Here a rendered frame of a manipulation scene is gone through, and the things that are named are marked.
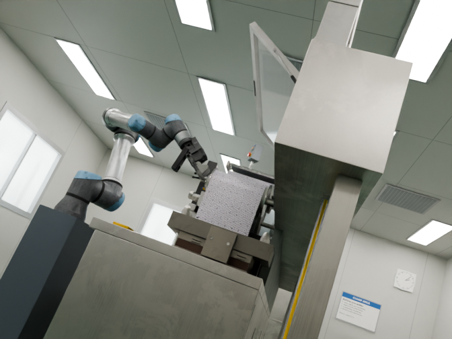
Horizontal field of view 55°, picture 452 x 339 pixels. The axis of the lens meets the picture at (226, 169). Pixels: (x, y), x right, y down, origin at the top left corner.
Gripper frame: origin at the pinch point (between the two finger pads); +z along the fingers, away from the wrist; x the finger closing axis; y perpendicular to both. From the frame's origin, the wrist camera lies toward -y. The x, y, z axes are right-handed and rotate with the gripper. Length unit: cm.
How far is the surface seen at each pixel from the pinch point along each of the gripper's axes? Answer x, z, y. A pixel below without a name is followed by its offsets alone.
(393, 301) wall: 552, 115, 182
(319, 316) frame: -81, 73, 4
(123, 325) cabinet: -30, 43, -48
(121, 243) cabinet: -30, 18, -37
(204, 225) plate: -23.9, 25.9, -8.5
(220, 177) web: -4.0, 4.6, 7.2
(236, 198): -4.3, 16.8, 8.4
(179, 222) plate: -23.9, 20.0, -16.0
